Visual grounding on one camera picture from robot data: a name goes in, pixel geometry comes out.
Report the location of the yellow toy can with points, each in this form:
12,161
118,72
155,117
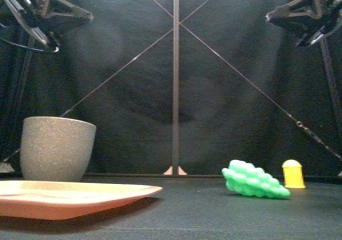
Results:
293,174

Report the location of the pink plate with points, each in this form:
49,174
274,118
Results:
67,197

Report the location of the grey speckled cup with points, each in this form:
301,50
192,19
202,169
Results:
55,149

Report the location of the green toy grapes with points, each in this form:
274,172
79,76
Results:
254,180

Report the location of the grey vertical frame post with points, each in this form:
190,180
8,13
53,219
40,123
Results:
175,84

